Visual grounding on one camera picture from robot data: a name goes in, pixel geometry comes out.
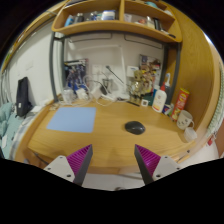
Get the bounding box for white charger block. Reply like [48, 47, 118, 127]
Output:
[77, 88, 88, 100]

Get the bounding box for red chips can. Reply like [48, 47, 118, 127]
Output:
[170, 87, 191, 122]

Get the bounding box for wooden shelf unit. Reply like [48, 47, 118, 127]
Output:
[51, 0, 184, 44]

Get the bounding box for clear plastic bag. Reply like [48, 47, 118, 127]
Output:
[61, 87, 75, 104]

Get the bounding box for teal bedding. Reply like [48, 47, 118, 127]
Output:
[0, 101, 26, 158]

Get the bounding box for black backpack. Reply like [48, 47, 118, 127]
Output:
[15, 76, 34, 118]

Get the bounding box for white wall socket plate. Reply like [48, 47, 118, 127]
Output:
[91, 64, 103, 76]

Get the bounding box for blue robot model kit box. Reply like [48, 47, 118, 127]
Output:
[63, 59, 90, 90]

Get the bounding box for colourful picture box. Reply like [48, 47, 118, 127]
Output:
[139, 54, 162, 94]

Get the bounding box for white mug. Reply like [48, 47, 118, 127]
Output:
[176, 109, 195, 131]

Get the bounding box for dark spray bottle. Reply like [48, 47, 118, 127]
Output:
[163, 72, 172, 101]

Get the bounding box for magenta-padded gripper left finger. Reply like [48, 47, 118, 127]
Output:
[43, 143, 94, 187]

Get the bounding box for small blue box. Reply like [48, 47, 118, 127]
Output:
[162, 103, 175, 117]

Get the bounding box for light blue mouse pad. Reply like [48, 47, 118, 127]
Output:
[45, 106, 97, 134]

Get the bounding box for white pump lotion bottle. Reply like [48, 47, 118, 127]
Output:
[151, 82, 168, 114]

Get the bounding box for silver desk lamp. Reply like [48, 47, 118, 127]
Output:
[102, 64, 125, 95]

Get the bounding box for black computer mouse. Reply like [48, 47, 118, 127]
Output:
[124, 120, 146, 136]

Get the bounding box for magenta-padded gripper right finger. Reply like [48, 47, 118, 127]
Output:
[134, 143, 183, 185]

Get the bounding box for dark grey metal frame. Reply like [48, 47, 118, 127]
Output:
[48, 31, 183, 104]

